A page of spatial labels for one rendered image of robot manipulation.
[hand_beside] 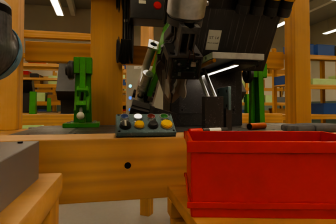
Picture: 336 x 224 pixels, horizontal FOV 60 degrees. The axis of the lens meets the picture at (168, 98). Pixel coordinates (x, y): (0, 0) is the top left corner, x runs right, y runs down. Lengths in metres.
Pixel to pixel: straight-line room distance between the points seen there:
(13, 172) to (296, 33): 1.47
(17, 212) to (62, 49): 1.11
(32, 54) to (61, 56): 0.12
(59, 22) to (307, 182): 11.14
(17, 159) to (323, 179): 0.45
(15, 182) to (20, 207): 0.04
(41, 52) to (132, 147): 0.85
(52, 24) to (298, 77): 10.38
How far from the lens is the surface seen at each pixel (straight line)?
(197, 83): 1.17
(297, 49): 1.65
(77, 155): 0.72
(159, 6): 1.30
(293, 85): 1.64
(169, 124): 0.74
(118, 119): 0.76
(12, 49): 0.60
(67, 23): 11.41
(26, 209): 0.41
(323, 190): 0.53
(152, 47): 1.05
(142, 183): 0.74
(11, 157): 0.43
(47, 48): 1.46
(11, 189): 0.44
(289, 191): 0.51
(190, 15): 0.56
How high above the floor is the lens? 0.97
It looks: 2 degrees up
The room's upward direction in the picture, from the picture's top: straight up
